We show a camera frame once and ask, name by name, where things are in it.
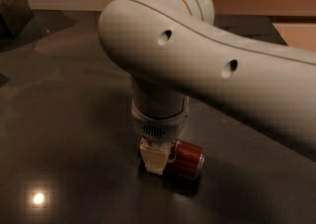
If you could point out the dark box on table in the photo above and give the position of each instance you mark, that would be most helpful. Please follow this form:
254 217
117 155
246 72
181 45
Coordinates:
14 16

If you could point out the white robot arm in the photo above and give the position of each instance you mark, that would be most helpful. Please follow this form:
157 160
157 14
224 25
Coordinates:
173 52

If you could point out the red coke can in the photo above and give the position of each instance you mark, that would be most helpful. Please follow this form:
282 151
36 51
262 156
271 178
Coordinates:
185 160

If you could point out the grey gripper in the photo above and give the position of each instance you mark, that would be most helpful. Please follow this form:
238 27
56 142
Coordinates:
159 127

